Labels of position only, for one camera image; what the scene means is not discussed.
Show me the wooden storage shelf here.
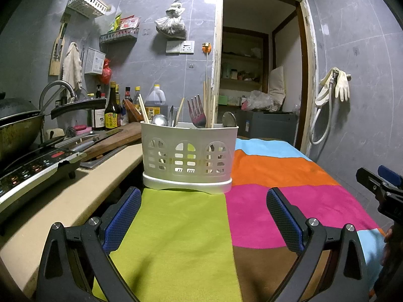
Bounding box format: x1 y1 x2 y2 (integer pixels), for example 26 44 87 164
220 27 270 107

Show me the red seasoning packet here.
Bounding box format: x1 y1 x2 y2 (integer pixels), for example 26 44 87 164
119 16 141 30

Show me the hanging clear plastic bag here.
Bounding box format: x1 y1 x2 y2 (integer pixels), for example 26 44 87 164
154 0 188 40

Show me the large metal spoon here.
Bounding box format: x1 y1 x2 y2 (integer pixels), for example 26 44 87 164
222 111 237 128

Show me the dark sauce bottle yellow label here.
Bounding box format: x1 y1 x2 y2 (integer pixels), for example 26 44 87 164
104 82 122 131

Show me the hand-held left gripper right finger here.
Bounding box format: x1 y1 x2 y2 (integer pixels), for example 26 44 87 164
266 187 369 302

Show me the white rubber glove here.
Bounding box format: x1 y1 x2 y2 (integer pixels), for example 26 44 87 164
334 71 351 102

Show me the dark bottle white label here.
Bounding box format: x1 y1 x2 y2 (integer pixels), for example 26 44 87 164
91 84 107 131

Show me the red plastic bag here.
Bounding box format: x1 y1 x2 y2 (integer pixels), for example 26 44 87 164
100 58 113 85

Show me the white wall box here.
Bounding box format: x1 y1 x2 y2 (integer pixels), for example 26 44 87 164
84 47 107 76

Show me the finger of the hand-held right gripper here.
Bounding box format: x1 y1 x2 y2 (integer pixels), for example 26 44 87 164
356 167 389 200
377 164 403 189

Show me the crumpled clear plastic bag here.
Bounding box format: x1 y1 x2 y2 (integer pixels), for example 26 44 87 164
244 90 274 112

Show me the grey plastic cabinet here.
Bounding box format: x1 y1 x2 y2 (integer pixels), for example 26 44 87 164
234 109 298 147

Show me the white plastic utensil holder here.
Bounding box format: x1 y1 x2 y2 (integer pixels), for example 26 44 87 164
140 121 239 194

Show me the grey wall shelf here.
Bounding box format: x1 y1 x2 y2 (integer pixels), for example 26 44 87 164
99 27 140 45

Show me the beige pillow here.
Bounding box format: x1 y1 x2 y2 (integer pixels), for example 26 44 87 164
267 65 286 103

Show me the colourful patchwork cloth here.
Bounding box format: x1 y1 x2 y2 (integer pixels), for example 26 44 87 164
91 137 386 302

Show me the wooden cutting board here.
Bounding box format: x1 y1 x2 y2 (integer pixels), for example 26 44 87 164
80 122 143 162

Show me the clear oil jug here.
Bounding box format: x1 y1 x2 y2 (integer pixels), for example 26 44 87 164
144 84 167 122

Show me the white wooden door frame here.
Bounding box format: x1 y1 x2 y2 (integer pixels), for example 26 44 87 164
212 0 318 158

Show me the wooden knife holder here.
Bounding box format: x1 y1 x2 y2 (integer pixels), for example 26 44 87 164
48 22 68 77

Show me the black wok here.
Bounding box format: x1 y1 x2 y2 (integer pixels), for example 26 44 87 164
0 91 108 164

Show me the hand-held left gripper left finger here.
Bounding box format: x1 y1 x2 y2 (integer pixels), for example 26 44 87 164
35 186 142 302

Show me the metal faucet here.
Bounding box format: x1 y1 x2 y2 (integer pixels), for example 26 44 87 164
39 80 78 145

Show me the black induction cooker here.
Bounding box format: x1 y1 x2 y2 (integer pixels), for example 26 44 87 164
0 146 88 224

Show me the white wall basket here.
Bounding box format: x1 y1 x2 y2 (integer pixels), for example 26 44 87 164
66 0 109 19

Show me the beige towel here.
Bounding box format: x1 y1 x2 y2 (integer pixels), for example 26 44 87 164
61 42 83 92

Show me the purple fork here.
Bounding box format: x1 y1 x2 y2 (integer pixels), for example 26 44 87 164
187 94 208 129

